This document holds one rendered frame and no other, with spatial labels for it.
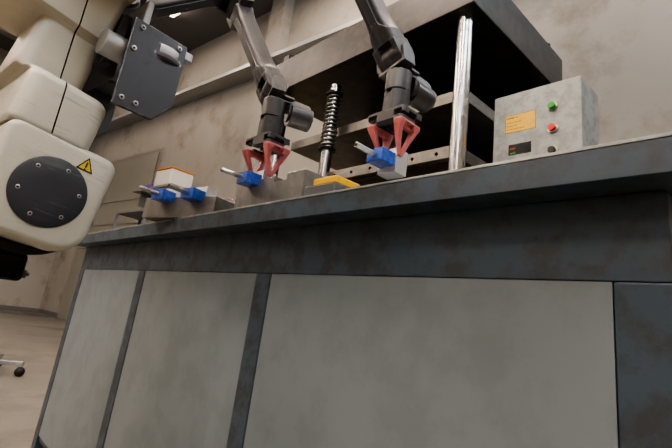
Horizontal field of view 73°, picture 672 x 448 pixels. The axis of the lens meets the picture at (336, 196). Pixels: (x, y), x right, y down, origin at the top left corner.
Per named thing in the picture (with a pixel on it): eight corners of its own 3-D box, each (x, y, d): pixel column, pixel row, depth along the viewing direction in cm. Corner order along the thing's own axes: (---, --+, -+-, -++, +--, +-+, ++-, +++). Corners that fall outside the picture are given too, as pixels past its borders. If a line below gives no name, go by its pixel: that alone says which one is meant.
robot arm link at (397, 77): (381, 69, 102) (400, 60, 97) (402, 82, 106) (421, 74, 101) (378, 96, 100) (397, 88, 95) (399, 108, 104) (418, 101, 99)
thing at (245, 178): (224, 179, 98) (228, 156, 99) (212, 182, 101) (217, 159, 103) (272, 195, 106) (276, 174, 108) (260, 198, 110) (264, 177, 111)
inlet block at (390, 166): (363, 154, 86) (366, 128, 87) (344, 159, 89) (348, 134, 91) (405, 177, 94) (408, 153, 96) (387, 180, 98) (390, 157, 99)
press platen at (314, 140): (464, 98, 174) (464, 87, 176) (290, 150, 254) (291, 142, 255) (541, 158, 219) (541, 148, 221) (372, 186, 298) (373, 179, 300)
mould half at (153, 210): (211, 217, 108) (220, 174, 111) (141, 217, 121) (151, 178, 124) (318, 256, 149) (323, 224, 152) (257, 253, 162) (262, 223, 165)
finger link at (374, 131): (382, 167, 101) (387, 129, 103) (408, 162, 96) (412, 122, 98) (362, 157, 96) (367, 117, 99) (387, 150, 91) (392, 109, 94)
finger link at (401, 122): (391, 165, 99) (396, 127, 102) (418, 160, 94) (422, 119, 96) (371, 154, 95) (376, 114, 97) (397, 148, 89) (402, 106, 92)
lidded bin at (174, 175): (191, 191, 668) (195, 174, 675) (168, 183, 640) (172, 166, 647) (174, 193, 697) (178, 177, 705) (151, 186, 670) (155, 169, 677)
